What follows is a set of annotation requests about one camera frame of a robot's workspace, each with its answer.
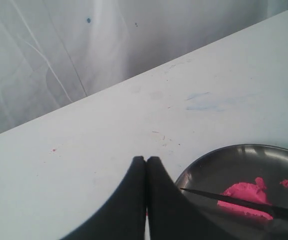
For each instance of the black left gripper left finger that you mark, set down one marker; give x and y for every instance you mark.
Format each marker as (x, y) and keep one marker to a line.
(123, 215)

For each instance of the black knife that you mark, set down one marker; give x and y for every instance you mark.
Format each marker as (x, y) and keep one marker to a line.
(279, 212)

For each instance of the pink sand lump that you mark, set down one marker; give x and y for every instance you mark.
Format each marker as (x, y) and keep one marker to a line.
(284, 183)

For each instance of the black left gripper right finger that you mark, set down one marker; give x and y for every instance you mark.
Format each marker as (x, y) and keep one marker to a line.
(171, 215)

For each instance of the pink putty lump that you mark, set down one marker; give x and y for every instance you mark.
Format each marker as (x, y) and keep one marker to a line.
(248, 192)

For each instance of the round steel plate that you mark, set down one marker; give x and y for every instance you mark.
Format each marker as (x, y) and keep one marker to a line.
(218, 170)

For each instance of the white backdrop curtain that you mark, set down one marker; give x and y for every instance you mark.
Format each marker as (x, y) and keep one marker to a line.
(56, 52)

